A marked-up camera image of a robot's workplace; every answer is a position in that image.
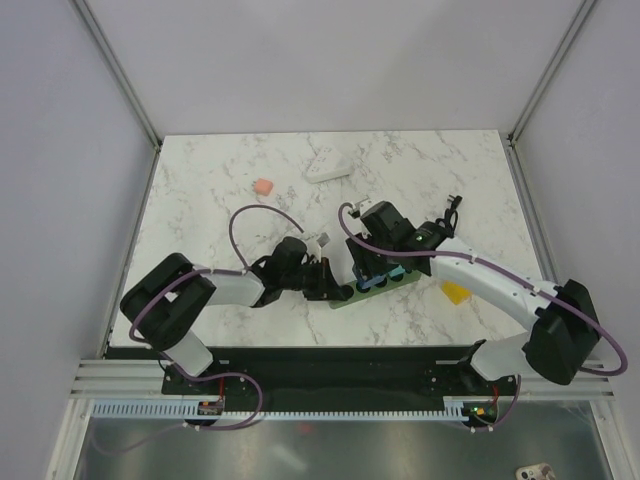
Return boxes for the aluminium frame post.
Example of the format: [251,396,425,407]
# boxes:
[69,0,163,153]
[503,0,599,148]

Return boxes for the white triangular power strip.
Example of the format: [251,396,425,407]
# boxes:
[305,146,354,184]

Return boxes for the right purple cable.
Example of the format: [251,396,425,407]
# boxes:
[338,202,629,431]

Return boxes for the teal plug adapter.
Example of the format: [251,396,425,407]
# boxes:
[387,265,406,281]

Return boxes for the blue cube socket adapter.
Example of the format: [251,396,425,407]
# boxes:
[354,271,387,293]

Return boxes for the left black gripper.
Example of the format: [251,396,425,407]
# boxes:
[281,257,346,301]

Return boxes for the white slotted cable duct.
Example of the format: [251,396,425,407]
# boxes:
[89,397,501,421]

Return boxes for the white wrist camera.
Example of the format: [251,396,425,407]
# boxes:
[349,198,375,218]
[313,232,330,249]

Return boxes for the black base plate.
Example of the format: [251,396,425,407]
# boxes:
[162,346,516,411]

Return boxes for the yellow cube socket adapter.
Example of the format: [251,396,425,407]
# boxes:
[441,281,472,305]

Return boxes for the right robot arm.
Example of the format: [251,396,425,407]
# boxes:
[339,197,601,394]

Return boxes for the smartphone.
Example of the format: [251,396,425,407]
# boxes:
[515,463,556,480]

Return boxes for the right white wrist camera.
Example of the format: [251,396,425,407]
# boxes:
[349,198,375,218]

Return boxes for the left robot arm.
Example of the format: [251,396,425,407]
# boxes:
[120,237,354,393]

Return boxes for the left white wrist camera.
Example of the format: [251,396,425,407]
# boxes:
[313,232,330,249]

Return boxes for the green power strip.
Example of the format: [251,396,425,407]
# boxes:
[329,266,422,309]

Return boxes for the right aluminium frame post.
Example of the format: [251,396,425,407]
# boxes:
[503,0,599,148]

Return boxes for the pink plug adapter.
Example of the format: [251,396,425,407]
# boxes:
[253,178,274,196]

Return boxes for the black power cord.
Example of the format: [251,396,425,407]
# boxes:
[433,194,464,240]

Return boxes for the left aluminium frame post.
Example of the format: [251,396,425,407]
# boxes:
[69,0,163,153]

